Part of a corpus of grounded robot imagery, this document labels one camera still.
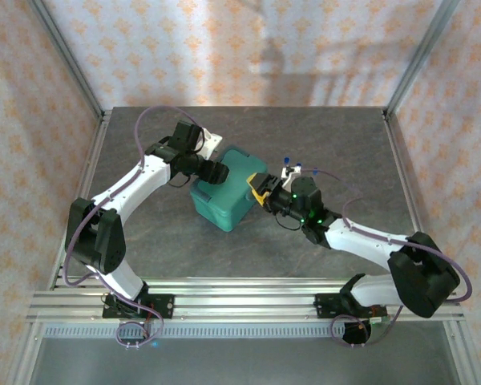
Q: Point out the aluminium table side rail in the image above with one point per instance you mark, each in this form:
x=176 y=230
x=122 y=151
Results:
x=399 y=160
x=93 y=160

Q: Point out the aluminium mounting rail beam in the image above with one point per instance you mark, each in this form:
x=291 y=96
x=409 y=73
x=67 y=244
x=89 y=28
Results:
x=244 y=301

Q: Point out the green plastic storage box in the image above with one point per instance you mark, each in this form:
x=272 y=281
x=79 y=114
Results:
x=232 y=196

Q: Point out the aluminium frame post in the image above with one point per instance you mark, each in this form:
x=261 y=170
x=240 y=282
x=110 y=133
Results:
x=68 y=56
x=421 y=56

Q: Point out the small green circuit board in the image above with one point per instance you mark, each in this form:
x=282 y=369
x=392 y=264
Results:
x=378 y=319

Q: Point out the grey metal lower panel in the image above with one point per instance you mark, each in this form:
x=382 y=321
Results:
x=244 y=361

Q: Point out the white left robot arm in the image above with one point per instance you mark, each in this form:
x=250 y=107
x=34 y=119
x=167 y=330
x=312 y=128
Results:
x=136 y=184

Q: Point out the aluminium frame leg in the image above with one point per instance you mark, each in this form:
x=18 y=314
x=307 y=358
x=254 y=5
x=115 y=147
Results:
x=27 y=353
x=456 y=353

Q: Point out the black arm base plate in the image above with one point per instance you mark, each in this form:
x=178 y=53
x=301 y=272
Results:
x=162 y=305
x=324 y=305

